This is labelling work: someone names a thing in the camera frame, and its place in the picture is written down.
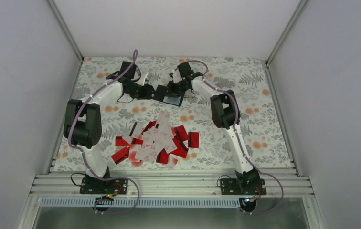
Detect red card centre right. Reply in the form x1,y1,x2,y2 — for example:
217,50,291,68
173,125,189,142

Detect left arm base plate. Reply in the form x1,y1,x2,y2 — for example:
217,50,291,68
79,177,128,195

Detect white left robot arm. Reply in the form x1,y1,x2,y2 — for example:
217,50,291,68
63,62,154,193

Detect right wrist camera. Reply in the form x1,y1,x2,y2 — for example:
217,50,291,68
169,69,182,83

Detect slotted cable duct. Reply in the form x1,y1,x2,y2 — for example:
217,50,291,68
40,197,240,208

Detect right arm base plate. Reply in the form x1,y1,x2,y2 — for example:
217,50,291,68
218,178,267,196

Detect red card far right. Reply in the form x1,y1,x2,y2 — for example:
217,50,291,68
188,131,200,148

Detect white floral card centre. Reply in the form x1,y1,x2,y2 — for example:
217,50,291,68
142,126,176,149

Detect aluminium frame post right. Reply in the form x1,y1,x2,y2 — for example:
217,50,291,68
265,0,308,66

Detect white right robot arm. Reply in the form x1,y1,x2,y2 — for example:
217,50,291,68
168,60,260,194

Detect black card holder wallet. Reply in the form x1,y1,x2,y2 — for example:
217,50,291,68
152,85,185,107

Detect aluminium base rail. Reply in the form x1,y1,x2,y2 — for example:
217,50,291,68
30,169,314,198

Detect red card lower right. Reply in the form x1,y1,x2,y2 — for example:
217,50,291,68
170,143,189,158

